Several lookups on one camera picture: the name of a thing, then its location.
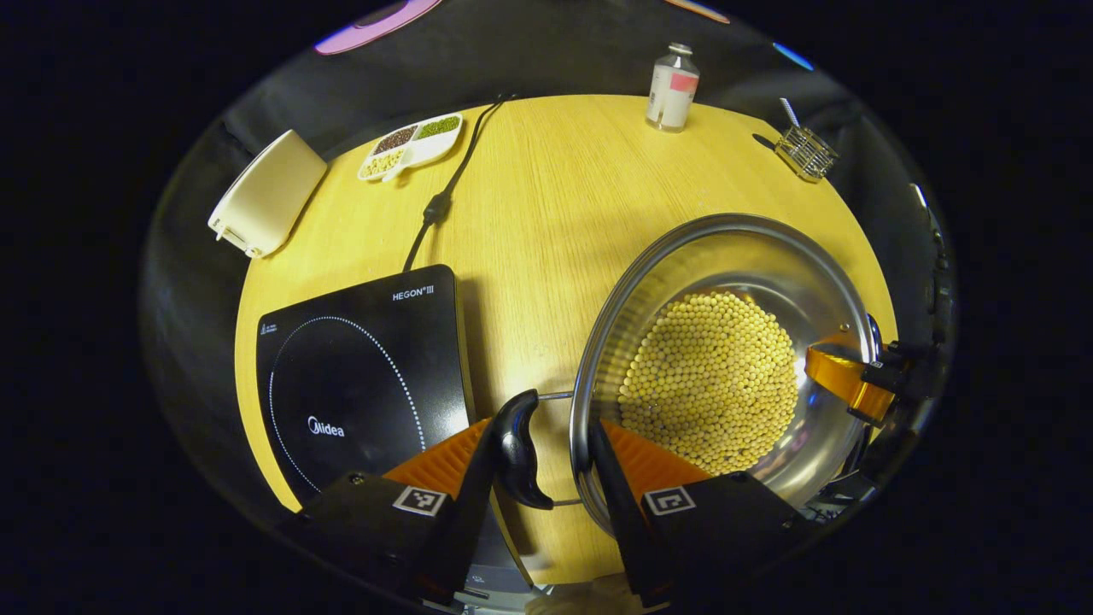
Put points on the white divided bean dish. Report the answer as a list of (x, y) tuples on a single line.
[(414, 145)]

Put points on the white toaster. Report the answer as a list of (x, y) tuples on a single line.
[(269, 192)]

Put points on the striped straw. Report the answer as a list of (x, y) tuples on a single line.
[(789, 112)]

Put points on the black induction cooktop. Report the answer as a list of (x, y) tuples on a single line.
[(359, 384)]

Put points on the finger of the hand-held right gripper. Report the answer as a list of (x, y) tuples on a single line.
[(845, 376)]

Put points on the pile of yellow soybeans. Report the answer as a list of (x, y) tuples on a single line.
[(709, 384)]

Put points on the small pink-labelled glass bottle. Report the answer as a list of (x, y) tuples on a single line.
[(672, 90)]

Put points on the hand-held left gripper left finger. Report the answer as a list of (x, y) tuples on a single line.
[(470, 521)]

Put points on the stainless steel pot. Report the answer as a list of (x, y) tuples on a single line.
[(726, 256)]

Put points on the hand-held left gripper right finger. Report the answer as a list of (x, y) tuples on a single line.
[(623, 530)]

